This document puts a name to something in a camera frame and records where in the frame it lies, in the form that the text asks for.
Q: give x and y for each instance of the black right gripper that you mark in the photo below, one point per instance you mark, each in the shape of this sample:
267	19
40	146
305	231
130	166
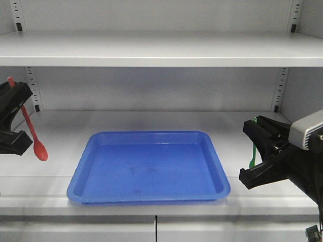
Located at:
302	168

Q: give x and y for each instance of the green plastic spoon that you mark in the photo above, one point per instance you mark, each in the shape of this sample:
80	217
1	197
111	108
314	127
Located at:
252	162

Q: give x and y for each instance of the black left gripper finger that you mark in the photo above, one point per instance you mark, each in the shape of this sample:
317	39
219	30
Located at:
12	100

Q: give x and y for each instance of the grey cabinet shelf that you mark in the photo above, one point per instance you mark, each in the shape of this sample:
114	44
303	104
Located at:
166	49

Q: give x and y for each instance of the blue plastic tray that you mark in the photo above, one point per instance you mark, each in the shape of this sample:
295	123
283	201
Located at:
148	167

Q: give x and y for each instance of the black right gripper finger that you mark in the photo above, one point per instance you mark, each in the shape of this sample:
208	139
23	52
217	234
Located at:
14	143

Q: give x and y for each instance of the red plastic spoon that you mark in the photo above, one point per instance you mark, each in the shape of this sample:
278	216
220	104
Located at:
38	148

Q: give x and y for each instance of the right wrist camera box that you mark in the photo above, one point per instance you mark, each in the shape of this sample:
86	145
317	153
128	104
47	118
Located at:
301	130

